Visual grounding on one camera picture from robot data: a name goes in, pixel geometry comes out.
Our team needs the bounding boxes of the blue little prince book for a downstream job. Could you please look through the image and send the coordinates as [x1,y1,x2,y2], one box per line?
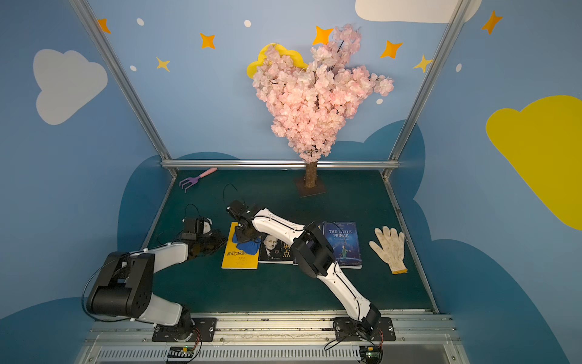
[321,221,362,269]

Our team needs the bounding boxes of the aluminium frame rail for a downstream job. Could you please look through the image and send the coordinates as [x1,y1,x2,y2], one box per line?
[162,159,400,170]

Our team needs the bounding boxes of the front aluminium rail bed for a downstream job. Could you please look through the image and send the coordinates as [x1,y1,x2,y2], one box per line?
[76,309,469,363]

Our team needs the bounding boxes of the white cotton work glove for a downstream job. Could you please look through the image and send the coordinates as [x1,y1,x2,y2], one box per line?
[368,226,408,275]

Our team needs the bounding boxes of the black portrait cover book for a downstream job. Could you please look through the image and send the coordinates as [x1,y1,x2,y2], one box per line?
[259,235,294,265]

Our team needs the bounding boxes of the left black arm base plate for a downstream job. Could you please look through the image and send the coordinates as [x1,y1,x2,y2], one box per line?
[152,317,218,343]

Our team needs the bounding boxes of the pink blossom artificial tree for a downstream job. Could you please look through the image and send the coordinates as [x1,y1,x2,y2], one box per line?
[247,24,394,196]

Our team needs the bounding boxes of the blue microfibre cloth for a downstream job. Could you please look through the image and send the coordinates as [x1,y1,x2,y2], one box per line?
[233,233,262,256]

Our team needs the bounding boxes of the purple pink toy rake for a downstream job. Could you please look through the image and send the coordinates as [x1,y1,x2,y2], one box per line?
[179,168,218,192]

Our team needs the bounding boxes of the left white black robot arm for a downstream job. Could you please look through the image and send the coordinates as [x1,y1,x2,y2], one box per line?
[82,231,227,341]

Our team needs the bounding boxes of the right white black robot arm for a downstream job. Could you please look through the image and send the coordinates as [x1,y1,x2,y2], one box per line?
[226,200,381,339]

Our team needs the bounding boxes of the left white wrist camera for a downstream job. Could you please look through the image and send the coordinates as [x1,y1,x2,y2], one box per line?
[180,217,212,241]

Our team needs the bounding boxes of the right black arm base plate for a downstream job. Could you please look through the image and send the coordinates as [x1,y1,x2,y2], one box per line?
[332,317,396,342]

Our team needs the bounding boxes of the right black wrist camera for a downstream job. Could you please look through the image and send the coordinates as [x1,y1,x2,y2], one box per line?
[227,200,249,221]

